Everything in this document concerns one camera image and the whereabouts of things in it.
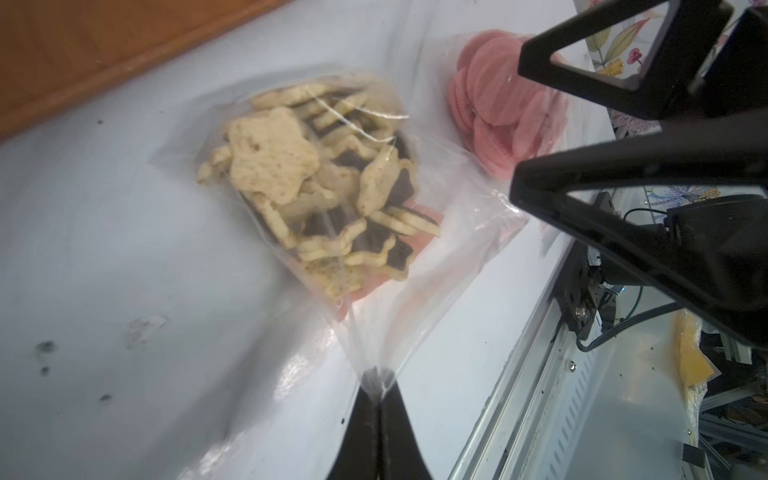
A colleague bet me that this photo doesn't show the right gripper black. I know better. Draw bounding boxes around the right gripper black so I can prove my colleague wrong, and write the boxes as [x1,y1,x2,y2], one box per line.
[509,1,767,348]

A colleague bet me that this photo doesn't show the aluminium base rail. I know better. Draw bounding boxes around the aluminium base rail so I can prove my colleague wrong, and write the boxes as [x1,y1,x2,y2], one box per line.
[450,240,595,479]

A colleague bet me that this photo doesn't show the ziploc bag beige cookies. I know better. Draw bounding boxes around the ziploc bag beige cookies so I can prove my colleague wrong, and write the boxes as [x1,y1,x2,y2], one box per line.
[151,64,528,398]

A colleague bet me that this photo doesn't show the ziploc bag pink cookies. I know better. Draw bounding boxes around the ziploc bag pink cookies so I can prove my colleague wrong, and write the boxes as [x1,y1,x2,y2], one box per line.
[414,29,611,188]

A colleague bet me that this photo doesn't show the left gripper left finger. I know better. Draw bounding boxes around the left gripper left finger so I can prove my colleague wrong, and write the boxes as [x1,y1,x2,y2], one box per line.
[326,388,380,480]

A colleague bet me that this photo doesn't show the brown wooden tray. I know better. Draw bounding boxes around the brown wooden tray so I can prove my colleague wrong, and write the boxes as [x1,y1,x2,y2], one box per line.
[1,0,282,138]

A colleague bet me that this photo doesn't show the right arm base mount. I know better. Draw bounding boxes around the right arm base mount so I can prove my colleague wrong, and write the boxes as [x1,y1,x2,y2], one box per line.
[554,240,622,342]

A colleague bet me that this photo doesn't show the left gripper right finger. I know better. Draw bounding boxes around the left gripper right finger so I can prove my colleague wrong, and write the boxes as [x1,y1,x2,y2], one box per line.
[377,382,432,480]

